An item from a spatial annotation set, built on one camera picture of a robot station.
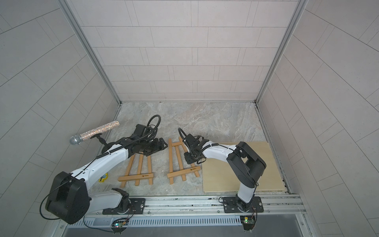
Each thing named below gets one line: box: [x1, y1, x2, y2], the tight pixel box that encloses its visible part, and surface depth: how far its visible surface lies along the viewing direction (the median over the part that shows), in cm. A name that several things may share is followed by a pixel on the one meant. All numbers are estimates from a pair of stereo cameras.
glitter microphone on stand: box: [69, 120, 120, 146], surface depth 74 cm
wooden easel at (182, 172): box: [166, 136, 201, 185], surface depth 82 cm
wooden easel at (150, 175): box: [117, 153, 154, 189], surface depth 80 cm
